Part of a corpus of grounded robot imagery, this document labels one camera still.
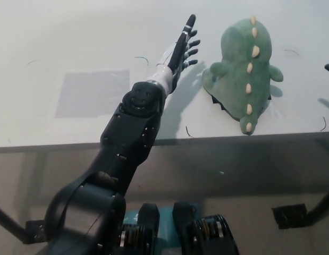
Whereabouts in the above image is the black table leg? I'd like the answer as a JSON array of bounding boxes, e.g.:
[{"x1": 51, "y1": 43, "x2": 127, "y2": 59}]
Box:
[
  {"x1": 0, "y1": 204, "x2": 31, "y2": 244},
  {"x1": 307, "y1": 190, "x2": 329, "y2": 227}
]

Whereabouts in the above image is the grey translucent tape patch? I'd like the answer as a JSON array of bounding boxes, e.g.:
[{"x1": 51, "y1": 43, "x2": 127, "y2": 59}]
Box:
[{"x1": 55, "y1": 70, "x2": 131, "y2": 118}]

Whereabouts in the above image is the black teal robot torso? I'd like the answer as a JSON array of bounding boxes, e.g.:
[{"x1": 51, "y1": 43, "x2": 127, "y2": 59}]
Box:
[{"x1": 121, "y1": 201, "x2": 239, "y2": 255}]

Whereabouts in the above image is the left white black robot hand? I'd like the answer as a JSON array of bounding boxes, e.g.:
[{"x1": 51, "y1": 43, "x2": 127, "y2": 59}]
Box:
[{"x1": 155, "y1": 14, "x2": 201, "y2": 94}]

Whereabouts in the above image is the green plush dinosaur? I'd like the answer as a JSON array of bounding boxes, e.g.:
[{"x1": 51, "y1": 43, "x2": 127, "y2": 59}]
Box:
[{"x1": 202, "y1": 16, "x2": 284, "y2": 136}]

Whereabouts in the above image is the black tape patch on table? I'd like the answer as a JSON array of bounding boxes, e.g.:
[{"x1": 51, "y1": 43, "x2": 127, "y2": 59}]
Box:
[{"x1": 210, "y1": 93, "x2": 273, "y2": 118}]

